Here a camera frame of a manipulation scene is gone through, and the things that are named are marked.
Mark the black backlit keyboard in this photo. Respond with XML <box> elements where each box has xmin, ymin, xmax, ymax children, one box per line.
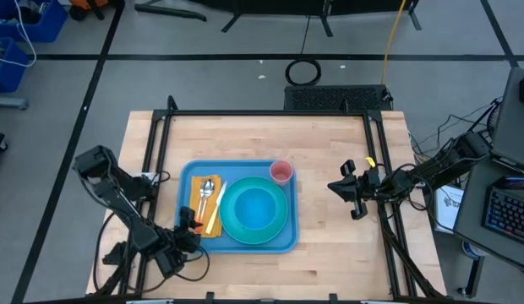
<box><xmin>481</xmin><ymin>185</ymin><xmax>524</xmax><ymax>249</ymax></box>

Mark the black partition screen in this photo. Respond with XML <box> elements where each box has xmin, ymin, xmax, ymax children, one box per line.
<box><xmin>134</xmin><ymin>0</ymin><xmax>423</xmax><ymax>38</ymax></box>

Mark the black perforated computer case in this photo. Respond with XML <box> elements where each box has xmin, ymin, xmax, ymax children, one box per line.
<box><xmin>283</xmin><ymin>84</ymin><xmax>394</xmax><ymax>112</ymax></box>

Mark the orange and black bag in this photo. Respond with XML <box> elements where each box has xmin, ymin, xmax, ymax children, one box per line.
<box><xmin>68</xmin><ymin>0</ymin><xmax>126</xmax><ymax>21</ymax></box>

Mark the grey metal rack foot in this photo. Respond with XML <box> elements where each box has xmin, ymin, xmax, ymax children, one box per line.
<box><xmin>0</xmin><ymin>95</ymin><xmax>29</xmax><ymax>111</ymax></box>

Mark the dark glossy tablet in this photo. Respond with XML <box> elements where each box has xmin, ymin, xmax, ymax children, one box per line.
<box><xmin>493</xmin><ymin>175</ymin><xmax>524</xmax><ymax>191</ymax></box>

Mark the blue plastic bowl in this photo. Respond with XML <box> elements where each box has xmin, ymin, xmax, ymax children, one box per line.
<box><xmin>233</xmin><ymin>188</ymin><xmax>277</xmax><ymax>231</ymax></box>

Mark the white and blue roll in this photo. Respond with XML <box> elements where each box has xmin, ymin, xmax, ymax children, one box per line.
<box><xmin>461</xmin><ymin>240</ymin><xmax>488</xmax><ymax>259</ymax></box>

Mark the grey desk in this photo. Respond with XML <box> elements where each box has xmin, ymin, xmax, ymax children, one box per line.
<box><xmin>489</xmin><ymin>66</ymin><xmax>524</xmax><ymax>173</ymax></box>
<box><xmin>453</xmin><ymin>155</ymin><xmax>524</xmax><ymax>297</ymax></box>

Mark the orange-handled metal fork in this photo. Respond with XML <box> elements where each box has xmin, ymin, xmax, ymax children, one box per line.
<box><xmin>194</xmin><ymin>181</ymin><xmax>206</xmax><ymax>232</ymax></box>

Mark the orange-handled metal spoon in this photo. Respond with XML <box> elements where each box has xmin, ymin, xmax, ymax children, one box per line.
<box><xmin>196</xmin><ymin>178</ymin><xmax>216</xmax><ymax>234</ymax></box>

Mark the teal plastic plate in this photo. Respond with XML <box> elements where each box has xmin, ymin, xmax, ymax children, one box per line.
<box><xmin>218</xmin><ymin>176</ymin><xmax>290</xmax><ymax>246</ymax></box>

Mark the yellow-handled table knife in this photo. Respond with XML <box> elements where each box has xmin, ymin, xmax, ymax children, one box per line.
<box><xmin>205</xmin><ymin>180</ymin><xmax>228</xmax><ymax>236</ymax></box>

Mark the blue plastic tray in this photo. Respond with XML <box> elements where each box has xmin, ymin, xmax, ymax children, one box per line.
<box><xmin>173</xmin><ymin>159</ymin><xmax>301</xmax><ymax>254</ymax></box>

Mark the white printed box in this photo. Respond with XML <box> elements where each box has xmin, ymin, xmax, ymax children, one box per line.
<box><xmin>434</xmin><ymin>184</ymin><xmax>465</xmax><ymax>234</ymax></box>

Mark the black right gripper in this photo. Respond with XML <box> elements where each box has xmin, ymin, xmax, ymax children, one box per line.
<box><xmin>327</xmin><ymin>159</ymin><xmax>384</xmax><ymax>221</ymax></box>

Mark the pink plastic cup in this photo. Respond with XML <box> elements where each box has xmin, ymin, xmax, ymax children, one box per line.
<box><xmin>269</xmin><ymin>159</ymin><xmax>295</xmax><ymax>187</ymax></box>

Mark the yellow cloth napkin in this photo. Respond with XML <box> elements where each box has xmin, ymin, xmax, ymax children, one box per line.
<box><xmin>188</xmin><ymin>174</ymin><xmax>224</xmax><ymax>239</ymax></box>

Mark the yellow hanging cable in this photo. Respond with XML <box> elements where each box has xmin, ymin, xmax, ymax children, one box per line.
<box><xmin>379</xmin><ymin>0</ymin><xmax>409</xmax><ymax>85</ymax></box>

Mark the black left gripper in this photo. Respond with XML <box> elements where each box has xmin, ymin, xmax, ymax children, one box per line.
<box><xmin>154</xmin><ymin>205</ymin><xmax>204</xmax><ymax>279</ymax></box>

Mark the white cable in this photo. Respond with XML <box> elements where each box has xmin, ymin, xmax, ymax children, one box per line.
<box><xmin>0</xmin><ymin>0</ymin><xmax>37</xmax><ymax>68</ymax></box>

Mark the black bracket block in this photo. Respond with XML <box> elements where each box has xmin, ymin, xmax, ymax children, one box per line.
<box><xmin>101</xmin><ymin>241</ymin><xmax>128</xmax><ymax>266</ymax></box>

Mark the blue storage bin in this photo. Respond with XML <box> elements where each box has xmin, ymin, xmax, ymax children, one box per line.
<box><xmin>0</xmin><ymin>36</ymin><xmax>30</xmax><ymax>94</ymax></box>
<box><xmin>0</xmin><ymin>0</ymin><xmax>68</xmax><ymax>43</ymax></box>

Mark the black coiled cable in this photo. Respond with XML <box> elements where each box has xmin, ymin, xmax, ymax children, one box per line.
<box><xmin>285</xmin><ymin>14</ymin><xmax>323</xmax><ymax>87</ymax></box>

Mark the black aluminium rig frame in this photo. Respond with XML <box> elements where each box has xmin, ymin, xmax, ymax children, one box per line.
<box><xmin>92</xmin><ymin>95</ymin><xmax>448</xmax><ymax>303</ymax></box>

